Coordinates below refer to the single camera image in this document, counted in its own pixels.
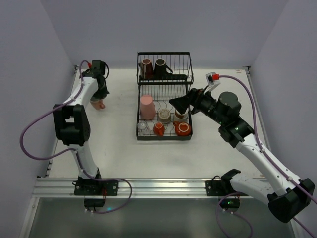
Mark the pink mug white interior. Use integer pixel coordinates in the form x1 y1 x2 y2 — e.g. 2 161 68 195
90 99 106 111

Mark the white steel cup wood band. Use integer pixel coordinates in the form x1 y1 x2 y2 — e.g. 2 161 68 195
174 110 188 122

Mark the orange teacup white rim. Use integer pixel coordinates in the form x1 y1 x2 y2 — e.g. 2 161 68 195
173 121 192 136

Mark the tall pink plastic cup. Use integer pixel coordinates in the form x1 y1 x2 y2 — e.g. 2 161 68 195
140 95 156 120

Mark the black mug brown interior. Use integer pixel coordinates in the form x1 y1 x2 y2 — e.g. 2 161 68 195
154 58 173 77

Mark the clear glass cup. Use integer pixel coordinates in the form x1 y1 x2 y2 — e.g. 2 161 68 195
137 121 151 135

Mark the dark red striped mug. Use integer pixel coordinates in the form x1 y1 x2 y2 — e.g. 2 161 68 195
138 58 153 80

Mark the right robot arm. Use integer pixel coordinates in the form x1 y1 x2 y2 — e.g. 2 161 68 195
169 88 315 223

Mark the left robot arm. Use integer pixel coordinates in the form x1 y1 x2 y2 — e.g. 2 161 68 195
53 70 109 180

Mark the speckled beige ceramic cup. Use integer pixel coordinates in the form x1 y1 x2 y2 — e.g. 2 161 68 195
158 109 171 123

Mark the small orange cup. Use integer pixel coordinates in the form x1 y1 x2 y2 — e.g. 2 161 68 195
153 122 165 136

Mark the right controller box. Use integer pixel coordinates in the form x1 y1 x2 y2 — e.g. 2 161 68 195
220 197 240 212

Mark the controller box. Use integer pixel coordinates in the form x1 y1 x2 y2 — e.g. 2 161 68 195
220 197 240 212
84 198 105 211

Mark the left controller box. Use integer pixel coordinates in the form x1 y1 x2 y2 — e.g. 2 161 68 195
84 198 105 211

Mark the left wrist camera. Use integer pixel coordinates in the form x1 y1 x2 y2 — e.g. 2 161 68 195
90 60 106 75

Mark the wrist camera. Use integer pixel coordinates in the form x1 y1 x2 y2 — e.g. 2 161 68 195
204 72 220 94
90 60 106 75

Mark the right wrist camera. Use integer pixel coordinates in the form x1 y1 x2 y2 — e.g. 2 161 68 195
204 72 220 94

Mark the black wire dish rack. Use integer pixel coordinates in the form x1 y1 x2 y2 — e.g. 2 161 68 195
136 52 194 141

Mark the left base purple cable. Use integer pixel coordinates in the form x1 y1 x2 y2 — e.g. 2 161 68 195
86 178 133 215

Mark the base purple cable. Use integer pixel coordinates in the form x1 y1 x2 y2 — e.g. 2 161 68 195
214 192 253 238
86 178 133 215

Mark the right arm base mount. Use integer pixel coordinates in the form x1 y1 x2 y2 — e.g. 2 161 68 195
205 175 234 196

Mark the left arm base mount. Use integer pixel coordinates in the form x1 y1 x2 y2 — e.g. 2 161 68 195
72 177 119 196

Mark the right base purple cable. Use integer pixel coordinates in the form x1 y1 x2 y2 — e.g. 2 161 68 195
214 192 253 238

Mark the aluminium mounting rail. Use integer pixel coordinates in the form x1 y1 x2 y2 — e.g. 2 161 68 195
32 177 275 199

